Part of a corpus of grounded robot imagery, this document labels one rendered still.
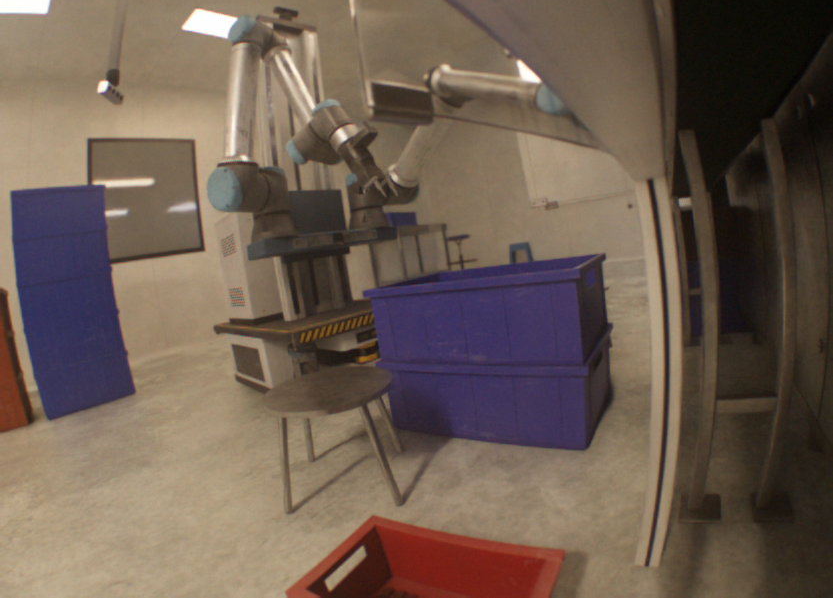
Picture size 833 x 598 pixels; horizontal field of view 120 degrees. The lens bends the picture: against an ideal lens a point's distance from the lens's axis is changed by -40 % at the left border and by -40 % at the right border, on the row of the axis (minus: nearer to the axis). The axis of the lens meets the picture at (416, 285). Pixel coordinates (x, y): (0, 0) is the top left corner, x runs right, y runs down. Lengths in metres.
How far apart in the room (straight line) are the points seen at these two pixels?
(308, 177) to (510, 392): 1.33
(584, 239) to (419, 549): 5.57
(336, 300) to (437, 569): 1.41
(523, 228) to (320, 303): 4.76
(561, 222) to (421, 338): 5.11
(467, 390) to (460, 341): 0.13
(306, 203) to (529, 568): 1.54
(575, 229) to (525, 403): 5.12
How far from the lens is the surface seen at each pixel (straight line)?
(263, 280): 1.80
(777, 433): 0.73
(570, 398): 0.92
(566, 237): 6.01
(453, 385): 1.04
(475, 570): 0.60
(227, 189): 1.35
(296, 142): 1.24
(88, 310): 2.47
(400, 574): 0.70
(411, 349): 1.07
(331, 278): 1.83
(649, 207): 0.47
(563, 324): 0.87
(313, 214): 1.74
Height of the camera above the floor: 0.51
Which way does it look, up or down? 4 degrees down
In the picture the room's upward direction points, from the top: 9 degrees counter-clockwise
